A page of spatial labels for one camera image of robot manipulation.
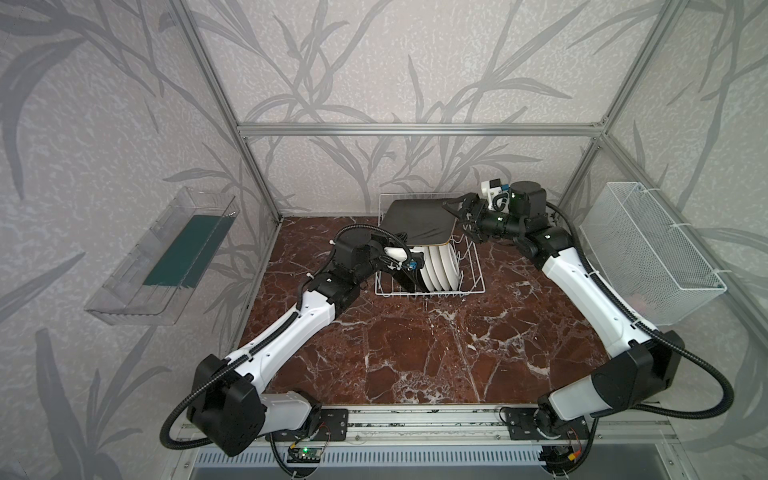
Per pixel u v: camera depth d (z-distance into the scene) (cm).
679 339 42
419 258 62
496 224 63
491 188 69
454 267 99
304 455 71
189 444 43
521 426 73
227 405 39
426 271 86
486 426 75
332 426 73
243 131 94
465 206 64
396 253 64
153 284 62
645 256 63
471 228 65
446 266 90
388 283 87
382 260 64
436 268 87
